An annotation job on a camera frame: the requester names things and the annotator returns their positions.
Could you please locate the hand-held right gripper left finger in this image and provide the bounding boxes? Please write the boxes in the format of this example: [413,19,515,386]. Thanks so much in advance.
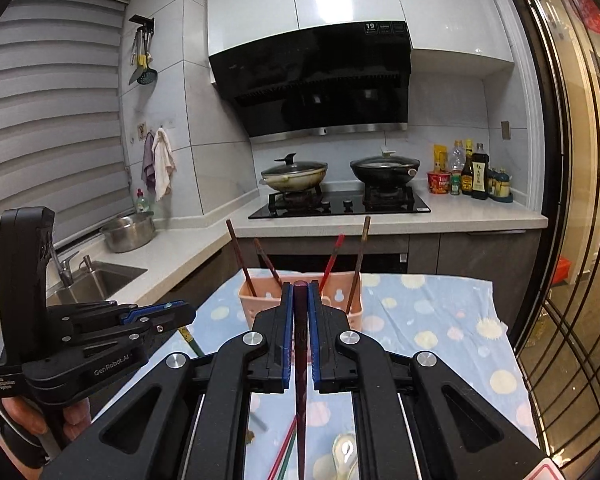
[42,280,295,480]

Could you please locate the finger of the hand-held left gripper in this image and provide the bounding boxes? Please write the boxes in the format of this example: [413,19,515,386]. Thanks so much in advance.
[59,324,177,350]
[46,299,197,335]

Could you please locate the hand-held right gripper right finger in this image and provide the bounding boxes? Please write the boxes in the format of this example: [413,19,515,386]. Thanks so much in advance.
[307,280,551,480]

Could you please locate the pink perforated utensil holder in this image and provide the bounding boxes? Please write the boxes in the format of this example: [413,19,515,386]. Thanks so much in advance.
[237,272,364,335]

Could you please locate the maroon chopstick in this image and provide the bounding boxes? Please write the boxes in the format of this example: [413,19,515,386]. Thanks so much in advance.
[252,238,283,287]
[225,219,258,297]
[291,281,311,480]

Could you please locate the red chopstick with black end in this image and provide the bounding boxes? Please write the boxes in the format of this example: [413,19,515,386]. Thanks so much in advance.
[319,233,345,295]

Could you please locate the brown chopstick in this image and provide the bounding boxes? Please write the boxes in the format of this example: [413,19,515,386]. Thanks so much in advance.
[344,215,372,315]

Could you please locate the person's left hand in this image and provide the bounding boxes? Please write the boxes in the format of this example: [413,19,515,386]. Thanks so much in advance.
[1,395,93,443]

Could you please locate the chrome faucet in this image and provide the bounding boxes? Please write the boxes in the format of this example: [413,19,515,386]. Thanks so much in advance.
[50,242,80,288]

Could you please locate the steel sink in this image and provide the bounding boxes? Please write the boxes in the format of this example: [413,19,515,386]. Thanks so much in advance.
[45,262,149,307]

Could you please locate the green chopstick with gold band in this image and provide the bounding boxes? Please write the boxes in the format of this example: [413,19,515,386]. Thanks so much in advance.
[179,326,204,359]

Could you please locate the steel pot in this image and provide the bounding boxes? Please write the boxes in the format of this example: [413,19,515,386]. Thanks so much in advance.
[99,211,157,254]

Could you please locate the plain red chopstick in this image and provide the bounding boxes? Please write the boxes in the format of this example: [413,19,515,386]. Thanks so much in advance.
[267,417,297,480]

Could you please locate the blue dotted tablecloth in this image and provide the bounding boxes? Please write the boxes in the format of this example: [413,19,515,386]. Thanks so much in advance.
[92,272,541,480]

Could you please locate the white ceramic spoon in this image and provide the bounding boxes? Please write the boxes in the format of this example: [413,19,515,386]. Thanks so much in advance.
[330,432,361,480]

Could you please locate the plain green chopstick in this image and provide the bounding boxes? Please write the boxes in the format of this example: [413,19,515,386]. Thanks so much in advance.
[274,435,298,480]

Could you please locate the black gas stove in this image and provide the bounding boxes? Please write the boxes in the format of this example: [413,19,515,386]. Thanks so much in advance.
[248,185,432,220]

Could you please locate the grey window blind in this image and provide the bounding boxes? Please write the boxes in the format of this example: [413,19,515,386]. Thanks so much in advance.
[0,0,134,281]

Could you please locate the purple hanging towel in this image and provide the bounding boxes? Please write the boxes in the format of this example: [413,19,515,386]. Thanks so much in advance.
[141,131,157,192]

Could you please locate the white hanging towel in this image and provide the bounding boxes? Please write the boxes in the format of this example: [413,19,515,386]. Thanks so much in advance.
[151,127,177,201]

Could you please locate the beige pan with glass lid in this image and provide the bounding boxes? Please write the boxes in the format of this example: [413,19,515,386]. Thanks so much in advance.
[259,152,329,194]

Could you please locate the black wok with lid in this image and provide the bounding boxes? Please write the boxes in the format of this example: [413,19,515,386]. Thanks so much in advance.
[349,147,421,186]

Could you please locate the red instant noodle cup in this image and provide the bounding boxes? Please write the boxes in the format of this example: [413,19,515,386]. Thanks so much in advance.
[426,170,452,196]

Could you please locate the dark bottle with yellow cap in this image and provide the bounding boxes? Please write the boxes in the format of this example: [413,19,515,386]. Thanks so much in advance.
[460,140,476,197]

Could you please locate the clear plastic bottle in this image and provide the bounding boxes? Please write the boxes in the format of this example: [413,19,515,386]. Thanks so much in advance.
[449,140,467,177]

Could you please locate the large dark sauce bottle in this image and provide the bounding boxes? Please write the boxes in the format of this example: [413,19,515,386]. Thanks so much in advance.
[470,142,491,200]

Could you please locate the hanging kitchen utensil rack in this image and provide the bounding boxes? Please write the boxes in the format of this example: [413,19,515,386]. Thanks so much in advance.
[128,13,159,86]

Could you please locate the seasoning jar set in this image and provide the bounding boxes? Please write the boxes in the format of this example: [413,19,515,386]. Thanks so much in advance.
[487,167,514,204]

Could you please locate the red box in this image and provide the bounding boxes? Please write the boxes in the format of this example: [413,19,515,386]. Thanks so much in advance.
[550,256,572,286]

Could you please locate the black range hood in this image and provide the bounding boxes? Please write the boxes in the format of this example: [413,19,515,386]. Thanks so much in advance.
[208,20,412,139]

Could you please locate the glass sliding door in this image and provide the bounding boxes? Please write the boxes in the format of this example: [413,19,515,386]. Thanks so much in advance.
[500,0,600,463]

